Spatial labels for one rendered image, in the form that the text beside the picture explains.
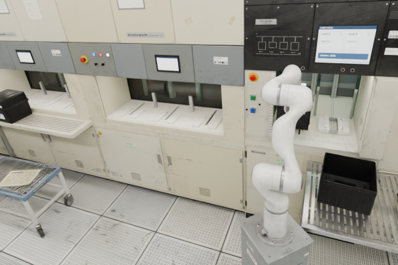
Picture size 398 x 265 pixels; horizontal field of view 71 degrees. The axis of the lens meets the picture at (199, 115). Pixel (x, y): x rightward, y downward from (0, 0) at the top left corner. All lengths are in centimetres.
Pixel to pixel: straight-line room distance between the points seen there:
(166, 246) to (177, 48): 161
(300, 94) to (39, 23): 222
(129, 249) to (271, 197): 154
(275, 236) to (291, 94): 73
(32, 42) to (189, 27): 154
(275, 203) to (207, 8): 122
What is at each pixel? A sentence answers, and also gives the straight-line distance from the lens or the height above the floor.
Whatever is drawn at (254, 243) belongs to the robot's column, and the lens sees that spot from 160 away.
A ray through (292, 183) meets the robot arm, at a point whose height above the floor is 115.
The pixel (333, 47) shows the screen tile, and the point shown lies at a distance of 181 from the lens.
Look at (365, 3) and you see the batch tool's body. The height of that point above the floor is 179.
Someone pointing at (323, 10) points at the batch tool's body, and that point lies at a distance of 177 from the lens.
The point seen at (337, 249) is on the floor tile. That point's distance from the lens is 264.
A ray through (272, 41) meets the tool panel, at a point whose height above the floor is 159.
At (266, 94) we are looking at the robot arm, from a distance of 130.
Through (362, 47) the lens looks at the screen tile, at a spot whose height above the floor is 156.
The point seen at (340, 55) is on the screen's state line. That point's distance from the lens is 182.
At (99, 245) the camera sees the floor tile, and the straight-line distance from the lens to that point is 276.
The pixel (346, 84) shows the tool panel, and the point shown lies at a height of 99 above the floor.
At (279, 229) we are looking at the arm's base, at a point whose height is 84.
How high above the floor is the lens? 203
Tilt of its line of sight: 28 degrees down
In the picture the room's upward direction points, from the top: 5 degrees counter-clockwise
